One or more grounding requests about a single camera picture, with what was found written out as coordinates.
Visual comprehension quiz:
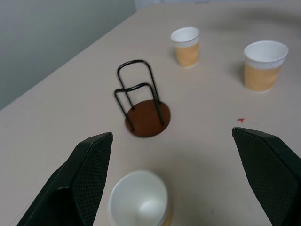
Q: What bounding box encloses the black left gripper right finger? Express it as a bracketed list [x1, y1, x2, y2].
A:
[231, 127, 301, 226]

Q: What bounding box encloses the orange ribbed paper cup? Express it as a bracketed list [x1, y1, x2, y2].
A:
[243, 40, 289, 93]
[170, 26, 200, 68]
[107, 171, 174, 226]

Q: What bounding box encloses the black wire cup holder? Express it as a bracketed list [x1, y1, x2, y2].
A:
[114, 59, 171, 138]

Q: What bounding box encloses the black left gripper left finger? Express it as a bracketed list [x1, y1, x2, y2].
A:
[16, 132, 114, 226]

